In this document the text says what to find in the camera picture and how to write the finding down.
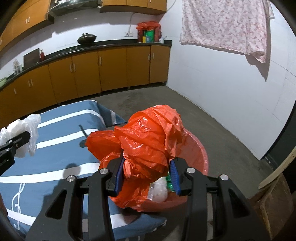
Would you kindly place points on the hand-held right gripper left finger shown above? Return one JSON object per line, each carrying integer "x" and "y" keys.
{"x": 120, "y": 177}

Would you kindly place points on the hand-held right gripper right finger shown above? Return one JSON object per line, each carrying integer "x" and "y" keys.
{"x": 175, "y": 179}

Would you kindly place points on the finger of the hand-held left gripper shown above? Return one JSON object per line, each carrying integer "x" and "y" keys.
{"x": 20, "y": 140}

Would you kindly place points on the green wrapper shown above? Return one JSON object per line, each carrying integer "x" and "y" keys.
{"x": 170, "y": 183}

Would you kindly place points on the white plastic bag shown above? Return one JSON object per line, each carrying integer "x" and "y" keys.
{"x": 32, "y": 122}

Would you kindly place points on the red plastic basin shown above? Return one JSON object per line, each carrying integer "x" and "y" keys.
{"x": 196, "y": 153}

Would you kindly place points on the orange plastic bag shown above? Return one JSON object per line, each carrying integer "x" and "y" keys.
{"x": 143, "y": 139}

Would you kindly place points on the blue striped cushion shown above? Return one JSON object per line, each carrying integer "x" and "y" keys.
{"x": 57, "y": 129}

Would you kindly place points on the clear glass jar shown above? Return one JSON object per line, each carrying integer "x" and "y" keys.
{"x": 17, "y": 66}

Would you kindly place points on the brown cutting board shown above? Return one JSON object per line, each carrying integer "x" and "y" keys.
{"x": 31, "y": 58}

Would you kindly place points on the red bottle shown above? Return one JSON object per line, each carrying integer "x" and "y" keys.
{"x": 42, "y": 55}

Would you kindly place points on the wooden crate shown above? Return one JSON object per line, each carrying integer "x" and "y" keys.
{"x": 272, "y": 204}

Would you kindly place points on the pale wooden plank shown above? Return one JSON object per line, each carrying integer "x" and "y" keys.
{"x": 277, "y": 172}

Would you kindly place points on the orange kitchen base cabinets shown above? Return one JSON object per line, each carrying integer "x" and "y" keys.
{"x": 111, "y": 69}

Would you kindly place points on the black wok with lid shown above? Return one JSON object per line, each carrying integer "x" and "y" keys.
{"x": 86, "y": 39}

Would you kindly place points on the red box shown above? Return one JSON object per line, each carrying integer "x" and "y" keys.
{"x": 140, "y": 36}
{"x": 157, "y": 34}

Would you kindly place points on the green box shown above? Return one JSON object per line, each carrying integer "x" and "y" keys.
{"x": 149, "y": 36}

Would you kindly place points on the steel range hood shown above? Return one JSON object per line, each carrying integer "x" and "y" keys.
{"x": 76, "y": 5}

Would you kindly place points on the red bag on boxes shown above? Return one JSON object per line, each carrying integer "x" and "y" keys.
{"x": 148, "y": 25}

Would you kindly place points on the pink floral hanging cloth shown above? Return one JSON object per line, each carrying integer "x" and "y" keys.
{"x": 222, "y": 23}

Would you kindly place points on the orange wall cabinets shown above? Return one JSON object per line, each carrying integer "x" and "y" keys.
{"x": 23, "y": 20}

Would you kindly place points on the white wall socket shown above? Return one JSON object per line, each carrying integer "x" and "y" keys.
{"x": 128, "y": 34}

